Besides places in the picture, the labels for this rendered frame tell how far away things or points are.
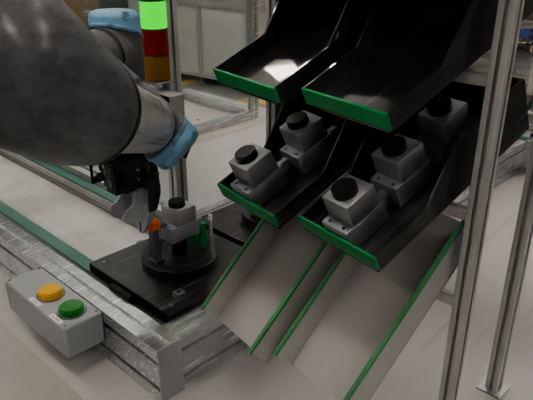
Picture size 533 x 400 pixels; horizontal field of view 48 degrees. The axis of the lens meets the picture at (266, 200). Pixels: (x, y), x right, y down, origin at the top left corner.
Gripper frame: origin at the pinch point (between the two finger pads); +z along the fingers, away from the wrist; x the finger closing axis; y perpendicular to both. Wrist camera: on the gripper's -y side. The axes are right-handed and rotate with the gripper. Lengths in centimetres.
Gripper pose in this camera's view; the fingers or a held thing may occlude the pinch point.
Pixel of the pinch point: (145, 224)
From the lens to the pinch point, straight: 104.6
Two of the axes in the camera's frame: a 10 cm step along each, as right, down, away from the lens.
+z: 0.0, 9.1, 4.1
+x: 7.2, 2.9, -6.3
